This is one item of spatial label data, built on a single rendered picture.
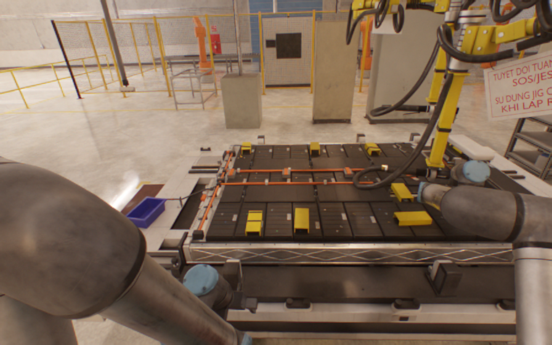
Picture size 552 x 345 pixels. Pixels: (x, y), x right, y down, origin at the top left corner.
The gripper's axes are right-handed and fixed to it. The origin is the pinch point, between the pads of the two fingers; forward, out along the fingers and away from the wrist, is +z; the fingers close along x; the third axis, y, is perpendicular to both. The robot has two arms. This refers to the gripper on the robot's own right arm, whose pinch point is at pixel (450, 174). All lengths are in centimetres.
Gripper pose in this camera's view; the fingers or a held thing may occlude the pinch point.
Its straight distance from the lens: 167.6
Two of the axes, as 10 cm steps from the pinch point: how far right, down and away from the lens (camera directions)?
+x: -1.2, 9.9, -0.1
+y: -9.5, -1.2, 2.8
